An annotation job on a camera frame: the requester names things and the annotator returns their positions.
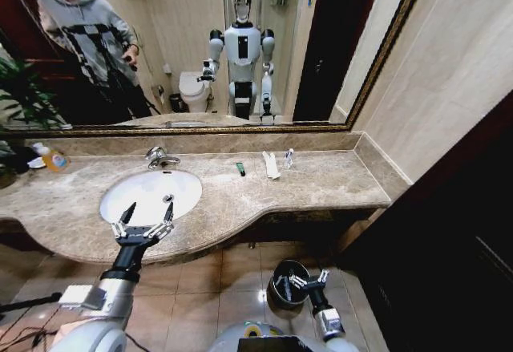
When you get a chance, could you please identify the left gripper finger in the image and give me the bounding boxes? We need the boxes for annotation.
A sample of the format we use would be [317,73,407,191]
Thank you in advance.
[148,201,176,241]
[111,202,137,241]

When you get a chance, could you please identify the black round trash bin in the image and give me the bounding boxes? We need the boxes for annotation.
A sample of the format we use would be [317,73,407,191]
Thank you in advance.
[267,258,313,310]

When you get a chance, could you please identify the white oval sink basin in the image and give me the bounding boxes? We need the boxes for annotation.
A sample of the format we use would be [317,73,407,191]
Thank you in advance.
[99,169,204,227]

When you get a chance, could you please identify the chrome faucet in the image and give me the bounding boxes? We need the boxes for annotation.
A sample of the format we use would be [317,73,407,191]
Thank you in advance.
[144,146,182,171]

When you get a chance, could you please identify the white robot front shell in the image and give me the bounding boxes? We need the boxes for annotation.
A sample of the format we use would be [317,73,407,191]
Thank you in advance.
[207,320,334,352]

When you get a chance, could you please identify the orange soap bottle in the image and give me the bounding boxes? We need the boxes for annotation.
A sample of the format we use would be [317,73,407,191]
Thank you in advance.
[38,146,71,174]

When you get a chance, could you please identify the white paper wrapper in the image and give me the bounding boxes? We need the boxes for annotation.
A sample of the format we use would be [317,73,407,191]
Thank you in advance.
[261,151,283,181]

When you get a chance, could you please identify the black tripod leg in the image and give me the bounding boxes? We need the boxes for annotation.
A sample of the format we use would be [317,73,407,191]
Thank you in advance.
[0,291,63,318]

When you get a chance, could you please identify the dark wooden door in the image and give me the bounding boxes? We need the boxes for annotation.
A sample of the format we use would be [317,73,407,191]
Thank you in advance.
[339,90,513,352]

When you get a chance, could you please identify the green leafy plant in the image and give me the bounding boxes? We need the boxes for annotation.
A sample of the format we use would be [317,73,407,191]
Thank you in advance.
[0,57,68,188]

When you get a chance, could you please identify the black floor cable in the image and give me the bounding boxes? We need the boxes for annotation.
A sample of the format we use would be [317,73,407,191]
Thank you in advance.
[0,311,77,349]

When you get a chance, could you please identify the gold framed wall mirror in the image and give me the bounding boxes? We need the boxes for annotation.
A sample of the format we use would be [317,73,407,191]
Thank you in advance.
[0,0,434,140]

